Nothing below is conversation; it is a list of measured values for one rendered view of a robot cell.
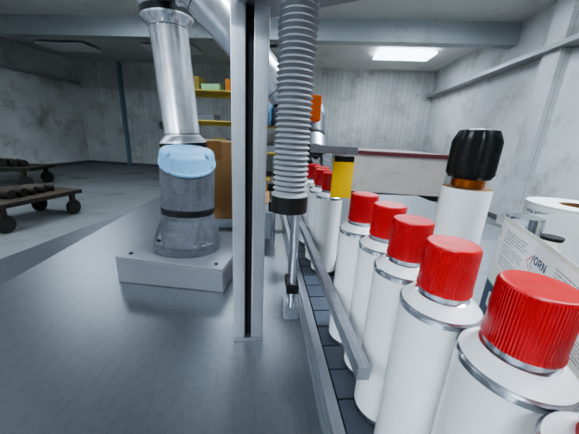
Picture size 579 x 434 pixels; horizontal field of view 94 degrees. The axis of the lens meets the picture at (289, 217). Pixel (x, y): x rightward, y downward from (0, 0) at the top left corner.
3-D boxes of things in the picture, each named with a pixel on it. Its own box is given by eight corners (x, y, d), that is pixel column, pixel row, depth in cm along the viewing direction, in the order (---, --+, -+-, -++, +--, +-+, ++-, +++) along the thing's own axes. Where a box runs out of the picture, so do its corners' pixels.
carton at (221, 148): (248, 219, 98) (249, 143, 91) (181, 217, 96) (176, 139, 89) (253, 200, 127) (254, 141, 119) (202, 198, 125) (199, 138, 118)
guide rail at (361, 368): (370, 380, 23) (371, 367, 23) (356, 381, 23) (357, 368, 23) (283, 181, 126) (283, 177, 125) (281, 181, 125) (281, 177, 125)
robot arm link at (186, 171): (157, 212, 55) (153, 144, 51) (162, 198, 67) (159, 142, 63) (218, 212, 59) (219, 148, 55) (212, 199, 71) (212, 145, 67)
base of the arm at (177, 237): (210, 261, 57) (210, 216, 55) (140, 255, 57) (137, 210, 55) (227, 237, 72) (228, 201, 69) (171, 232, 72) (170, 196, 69)
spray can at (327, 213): (338, 274, 55) (350, 174, 49) (314, 275, 54) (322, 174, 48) (330, 263, 60) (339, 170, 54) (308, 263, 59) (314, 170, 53)
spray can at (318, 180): (326, 264, 59) (335, 171, 53) (302, 261, 60) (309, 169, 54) (328, 255, 64) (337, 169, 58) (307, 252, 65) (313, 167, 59)
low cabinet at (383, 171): (404, 182, 803) (410, 150, 776) (442, 202, 559) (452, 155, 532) (335, 178, 820) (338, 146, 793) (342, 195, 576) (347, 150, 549)
